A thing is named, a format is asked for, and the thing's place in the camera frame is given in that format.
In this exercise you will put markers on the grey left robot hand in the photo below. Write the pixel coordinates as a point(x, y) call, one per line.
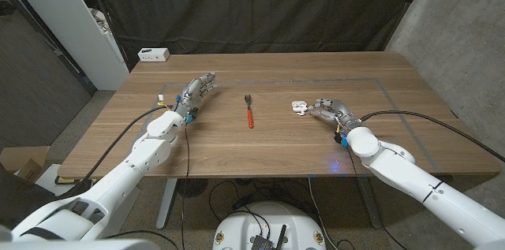
point(194, 92)

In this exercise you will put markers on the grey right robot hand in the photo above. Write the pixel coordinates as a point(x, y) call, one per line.
point(335, 110)

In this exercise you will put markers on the white AirPods case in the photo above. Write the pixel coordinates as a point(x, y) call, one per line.
point(298, 106)

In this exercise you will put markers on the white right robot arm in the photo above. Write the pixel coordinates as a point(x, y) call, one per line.
point(414, 183)

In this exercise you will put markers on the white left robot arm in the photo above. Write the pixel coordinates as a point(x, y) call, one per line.
point(118, 175)

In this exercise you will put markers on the white power strip box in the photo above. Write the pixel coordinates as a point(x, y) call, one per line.
point(153, 54)

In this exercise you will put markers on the black round floor fan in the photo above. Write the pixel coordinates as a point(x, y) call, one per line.
point(192, 187)

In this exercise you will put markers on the grey table leg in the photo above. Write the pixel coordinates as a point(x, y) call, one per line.
point(371, 206)

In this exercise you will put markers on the black fabric backdrop curtain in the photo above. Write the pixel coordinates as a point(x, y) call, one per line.
point(256, 9)

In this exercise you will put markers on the white table leg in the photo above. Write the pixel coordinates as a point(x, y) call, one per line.
point(166, 202)

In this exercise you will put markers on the black backdrop stand pole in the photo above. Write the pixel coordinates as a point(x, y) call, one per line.
point(408, 3)

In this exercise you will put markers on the white robot torso base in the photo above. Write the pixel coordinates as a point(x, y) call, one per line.
point(240, 226)

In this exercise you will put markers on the white shelf cabinet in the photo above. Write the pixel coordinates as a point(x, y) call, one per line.
point(67, 17)

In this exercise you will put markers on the black antenna device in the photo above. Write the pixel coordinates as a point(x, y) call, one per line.
point(264, 242)

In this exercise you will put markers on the grey perforated partition panel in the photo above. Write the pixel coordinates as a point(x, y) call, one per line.
point(35, 92)

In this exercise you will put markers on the brown cardboard box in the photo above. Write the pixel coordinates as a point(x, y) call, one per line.
point(23, 159)

